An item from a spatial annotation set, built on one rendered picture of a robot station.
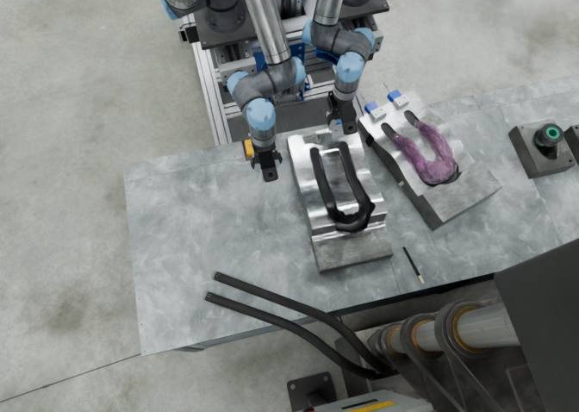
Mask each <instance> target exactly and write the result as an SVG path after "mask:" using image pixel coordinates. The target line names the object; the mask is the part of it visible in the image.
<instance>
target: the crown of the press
mask: <svg viewBox="0 0 579 412"><path fill-rule="evenodd" d="M494 280H495V283H496V285H497V288H498V290H499V292H500V294H501V298H502V301H503V302H504V305H505V307H506V310H507V313H508V316H509V318H510V321H511V322H512V325H513V327H514V331H515V333H516V335H517V338H518V340H519V343H520V346H521V348H522V351H523V353H524V355H525V357H526V361H527V364H528V365H529V368H530V370H531V373H532V376H533V379H534V381H535V384H536V385H537V388H538V390H539V394H540V396H541V398H542V401H543V403H544V406H545V409H546V411H547V412H579V238H578V239H575V240H572V241H570V242H568V243H565V244H563V245H561V246H559V247H555V248H553V249H551V250H549V251H547V252H545V253H541V254H539V255H537V256H535V257H532V258H530V259H527V260H525V261H522V262H520V263H519V264H516V265H513V266H510V267H508V268H506V269H504V270H502V271H499V272H497V273H496V274H495V275H494Z"/></svg>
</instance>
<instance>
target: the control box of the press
mask: <svg viewBox="0 0 579 412"><path fill-rule="evenodd" d="M287 389H288V393H289V400H290V405H291V409H292V412H438V411H437V410H435V409H433V406H432V404H431V402H430V401H429V400H426V399H423V398H420V399H415V398H412V397H410V396H404V395H401V394H398V393H397V392H396V391H394V390H378V391H374V392H371V393H367V394H363V395H360V396H355V397H351V398H347V399H344V400H340V401H337V398H336V395H335V391H334V387H333V381H332V378H331V374H330V373H329V372H327V371H326V372H323V373H319V374H315V375H312V376H308V377H305V378H298V379H295V380H291V381H289V382H288V383H287Z"/></svg>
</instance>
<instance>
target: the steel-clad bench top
mask: <svg viewBox="0 0 579 412"><path fill-rule="evenodd" d="M426 106H427V107H428V108H429V110H430V111H431V112H433V113H434V114H435V115H436V116H438V117H440V118H441V119H443V120H445V121H446V122H448V123H449V124H450V125H451V127H452V128H453V129H454V131H455V132H456V134H457V136H458V138H459V139H460V141H461V142H462V144H463V146H464V148H465V150H466V151H467V153H468V154H469V156H471V158H472V159H473V160H474V161H475V162H476V163H477V162H478V161H480V160H481V161H482V162H483V163H484V164H485V165H486V166H487V167H488V169H489V170H490V171H491V172H492V174H493V175H494V176H495V177H496V179H497V180H498V181H499V182H500V184H501V185H502V186H503V187H502V188H500V189H499V190H498V191H497V192H496V193H495V194H494V195H492V196H491V197H490V198H488V199H486V200H485V201H483V202H481V203H479V204H478V205H477V206H475V207H473V208H472V209H469V210H468V211H466V212H464V213H463V214H462V215H460V216H458V217H456V218H455V219H453V220H451V221H450V222H447V223H446V224H445V225H443V226H442V227H440V228H438V229H436V230H434V231H432V230H431V229H430V227H429V226H428V224H427V223H426V221H425V220H424V218H423V217H422V216H421V214H420V213H419V211H418V210H417V208H415V206H414V205H413V203H412V202H411V201H410V199H409V198H408V196H407V195H406V193H405V192H404V191H403V189H402V188H401V186H398V183H397V182H396V180H395V178H394V177H393V176H392V174H391V173H390V172H389V170H388V168H387V167H386V166H385V164H384V163H383V162H382V161H381V159H380V158H379V157H378V155H377V153H376V152H375V151H374V149H373V148H372V146H370V147H368V145H367V144H366V142H365V141H366V139H365V137H364V136H363V134H362V133H361V132H360V130H359V129H358V135H359V138H360V140H361V144H362V148H363V150H364V155H365V158H366V161H367V164H368V167H369V169H370V174H371V176H372V177H373V179H374V181H375V183H376V185H377V187H378V189H379V190H380V192H381V194H382V196H383V200H384V202H385V205H386V209H387V211H388V214H387V215H386V217H385V219H384V222H385V227H386V229H387V232H388V235H389V239H390V242H391V245H392V248H393V251H394V255H393V256H392V257H391V258H389V259H382V260H378V261H374V262H370V263H367V264H362V265H355V266H352V267H348V268H344V269H340V270H337V271H332V272H326V273H322V274H319V272H318V269H317V265H316V262H315V258H314V252H313V248H312V245H311V241H310V238H309V235H308V229H307V225H306V222H305V218H304V214H303V212H298V209H300V208H301V207H302V205H301V201H300V197H299V194H298V190H297V187H296V181H295V178H294V174H293V171H292V167H291V163H290V157H289V154H288V150H287V137H290V136H294V135H299V134H303V135H307V134H314V132H315V131H320V130H324V129H328V127H327V124H325V125H320V126H316V127H312V128H304V129H298V130H294V131H289V132H285V133H281V134H276V139H275V145H276V148H275V149H276V150H277V151H278V152H280V153H281V154H282V158H283V160H282V163H281V165H280V166H279V167H278V168H277V174H278V180H276V181H271V182H268V183H263V184H262V180H261V176H260V173H258V172H255V171H254V170H253V169H252V167H251V163H250V160H248V161H246V158H245V154H244V150H243V146H242V141H238V142H234V143H229V144H225V145H220V146H216V147H208V148H204V149H199V150H195V151H190V152H186V153H178V154H173V155H169V156H164V157H160V158H156V159H148V160H143V161H138V162H134V163H129V164H125V165H122V168H123V177H124V185H125V194H126V203H127V212H128V228H129V237H130V246H131V254H132V263H133V272H134V288H135V297H136V306H137V315H138V323H139V332H140V349H141V356H146V355H149V354H153V353H160V352H163V351H167V350H171V349H174V348H179V347H182V346H188V345H193V344H196V343H200V342H204V341H207V340H214V339H218V338H221V337H225V336H229V335H233V334H239V333H243V332H247V331H251V330H254V329H258V328H265V327H269V326H272V325H273V324H270V323H268V322H265V321H261V320H259V319H256V318H253V317H251V316H249V315H244V314H241V313H240V312H237V311H234V310H231V309H228V308H225V307H222V306H220V305H218V304H215V303H211V302H208V301H206V300H203V299H202V295H203V293H204V292H205V291H208V292H211V293H214V294H216V295H219V296H222V297H225V298H228V299H231V300H234V301H236V302H239V303H243V304H245V305H248V306H251V307H254V308H256V309H260V310H263V311H265V312H268V313H271V314H273V315H277V316H280V317H282V318H284V319H287V320H289V321H294V320H298V319H302V318H305V317H308V315H304V314H302V313H300V312H297V311H294V310H293V309H289V308H286V307H284V306H282V305H279V304H276V303H273V302H270V301H268V300H265V299H264V298H261V297H257V296H254V295H252V294H250V293H247V292H244V291H243V290H239V289H236V288H234V287H232V286H229V285H226V284H223V283H220V282H218V281H215V280H213V279H212V278H211V276H212V273H213V272H214V271H216V272H220V273H223V274H225V275H228V276H230V277H232V278H237V279H238V280H241V281H244V282H247V283H249V284H253V285H255V286H258V287H260V288H262V289H265V290H269V291H271V292H274V293H277V294H278V295H281V296H284V297H287V298H290V299H293V300H295V301H297V302H300V303H304V304H307V305H308V306H311V307H314V308H317V309H319V310H322V311H324V312H330V311H335V310H338V309H344V308H349V307H352V306H356V305H359V304H363V303H370V302H374V301H377V300H381V299H385V298H389V297H395V296H399V295H403V294H407V293H410V292H414V291H418V290H424V289H428V288H432V287H436V286H440V285H443V284H449V283H454V282H457V281H461V280H465V279H468V278H475V277H479V276H482V275H487V274H490V273H494V272H499V271H502V270H504V269H506V268H508V267H510V266H513V265H516V264H519V263H520V262H522V261H525V260H527V259H530V258H532V257H535V256H537V255H539V254H541V253H545V252H547V251H549V250H551V249H553V248H555V247H559V246H561V245H563V244H565V243H568V242H570V241H572V240H575V239H578V238H579V165H578V164H577V162H576V165H574V166H572V167H571V168H570V169H569V170H567V171H566V172H559V173H556V174H551V175H548V176H543V177H540V178H532V179H528V176H527V175H526V172H525V170H524V168H523V165H522V164H521V162H520V159H519V157H518V155H517V153H516V151H515V149H514V146H513V144H512V141H511V140H510V138H509V136H508V133H509V132H510V131H511V130H512V129H513V128H514V127H515V126H516V125H519V124H523V123H528V122H535V121H539V120H544V119H548V118H552V117H553V119H554V121H555V123H556V124H557V125H558V126H559V127H560V128H561V129H562V130H563V131H565V130H567V129H568V128H569V127H570V126H573V125H577V124H579V74H576V75H571V76H567V77H562V78H554V79H550V80H545V81H541V82H537V83H532V84H524V85H520V86H515V87H511V88H506V89H502V90H498V91H490V92H485V93H481V94H476V95H472V96H467V97H459V98H454V99H450V100H445V101H441V102H436V103H429V104H426ZM564 140H565V139H564ZM565 142H566V140H565ZM566 144H567V142H566ZM567 146H568V144H567ZM568 147H569V146H568ZM280 149H281V150H280ZM569 149H570V148H569ZM570 152H571V151H570ZM571 154H572V156H573V158H574V159H575V157H574V155H573V153H571ZM575 160H576V159H575ZM403 247H406V249H407V251H408V253H409V255H410V257H411V259H412V261H413V262H414V264H415V266H416V268H417V270H418V271H419V273H420V275H421V277H422V279H423V280H424V282H425V283H424V284H422V283H421V281H420V279H419V277H418V276H417V274H416V272H415V270H414V268H413V266H412V265H411V263H410V261H409V259H408V256H407V255H406V254H405V252H404V250H403ZM394 274H395V275H394Z"/></svg>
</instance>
